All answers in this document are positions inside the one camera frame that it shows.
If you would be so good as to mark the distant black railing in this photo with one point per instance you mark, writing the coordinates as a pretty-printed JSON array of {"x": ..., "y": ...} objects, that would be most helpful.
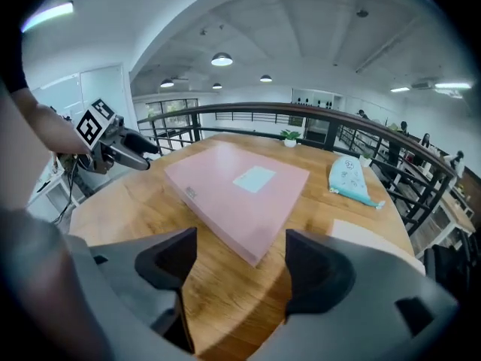
[{"x": 251, "y": 113}]

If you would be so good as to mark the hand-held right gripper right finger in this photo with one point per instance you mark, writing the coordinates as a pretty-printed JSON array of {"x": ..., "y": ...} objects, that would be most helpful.
[{"x": 323, "y": 276}]

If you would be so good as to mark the small potted green plant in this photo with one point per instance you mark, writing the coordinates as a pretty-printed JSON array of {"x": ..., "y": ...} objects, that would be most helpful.
[
  {"x": 290, "y": 138},
  {"x": 365, "y": 160}
]

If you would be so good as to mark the black office chair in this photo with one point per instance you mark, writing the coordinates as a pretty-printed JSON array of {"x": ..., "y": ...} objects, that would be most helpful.
[{"x": 447, "y": 261}]

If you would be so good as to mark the person's left forearm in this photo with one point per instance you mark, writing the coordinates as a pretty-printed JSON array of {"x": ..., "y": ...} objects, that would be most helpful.
[{"x": 49, "y": 126}]

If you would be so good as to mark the white wall display panel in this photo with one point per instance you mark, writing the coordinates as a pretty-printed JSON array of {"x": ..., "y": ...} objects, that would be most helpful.
[{"x": 312, "y": 98}]

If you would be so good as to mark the pink box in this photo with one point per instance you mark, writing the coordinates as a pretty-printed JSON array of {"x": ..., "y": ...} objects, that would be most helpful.
[{"x": 225, "y": 205}]

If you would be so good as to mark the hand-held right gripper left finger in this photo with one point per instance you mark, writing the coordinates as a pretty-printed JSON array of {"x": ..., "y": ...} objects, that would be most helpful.
[{"x": 165, "y": 269}]

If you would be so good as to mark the wooden desk with white legs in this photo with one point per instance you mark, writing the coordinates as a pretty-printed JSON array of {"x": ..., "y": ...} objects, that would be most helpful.
[{"x": 456, "y": 205}]

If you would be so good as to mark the white side table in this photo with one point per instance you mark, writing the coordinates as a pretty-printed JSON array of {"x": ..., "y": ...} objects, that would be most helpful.
[{"x": 52, "y": 190}]

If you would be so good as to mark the ceiling tube light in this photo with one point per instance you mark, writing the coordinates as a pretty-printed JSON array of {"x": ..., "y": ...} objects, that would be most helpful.
[
  {"x": 452, "y": 85},
  {"x": 399, "y": 89},
  {"x": 49, "y": 15}
]

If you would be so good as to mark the light blue pencil pouch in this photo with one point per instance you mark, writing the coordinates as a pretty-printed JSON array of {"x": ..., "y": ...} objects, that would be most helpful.
[{"x": 349, "y": 179}]

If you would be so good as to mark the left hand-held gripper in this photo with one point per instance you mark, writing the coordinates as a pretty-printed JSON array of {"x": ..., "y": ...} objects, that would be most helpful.
[{"x": 92, "y": 126}]

